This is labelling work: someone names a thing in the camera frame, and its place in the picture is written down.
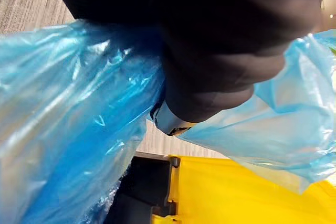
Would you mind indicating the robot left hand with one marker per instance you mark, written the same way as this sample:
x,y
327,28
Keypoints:
x,y
199,37

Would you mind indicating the blue plastic rubbish bag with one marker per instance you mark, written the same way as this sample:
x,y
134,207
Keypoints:
x,y
68,108

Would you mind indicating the large trash can yellow lid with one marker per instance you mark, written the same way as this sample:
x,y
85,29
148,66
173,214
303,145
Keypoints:
x,y
231,195

